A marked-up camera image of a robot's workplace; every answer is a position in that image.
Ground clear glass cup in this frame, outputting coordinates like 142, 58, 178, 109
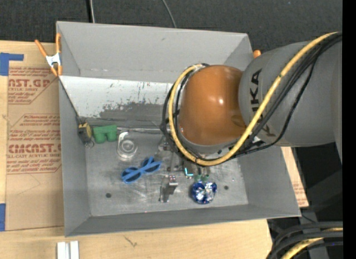
116, 131, 139, 160

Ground brown cardboard board red print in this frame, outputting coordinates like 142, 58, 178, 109
0, 40, 310, 232

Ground yellow and black small tool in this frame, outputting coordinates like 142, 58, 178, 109
76, 121, 94, 148

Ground grey metal bin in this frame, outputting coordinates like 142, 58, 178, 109
55, 20, 303, 238

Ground green toy block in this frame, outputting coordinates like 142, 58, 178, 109
92, 124, 118, 144

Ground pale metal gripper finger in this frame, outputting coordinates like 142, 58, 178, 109
157, 136, 175, 153
159, 174, 179, 204

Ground blue and silver ball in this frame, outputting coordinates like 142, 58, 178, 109
190, 180, 219, 206

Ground blue sunglasses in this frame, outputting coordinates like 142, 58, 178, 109
120, 155, 163, 184

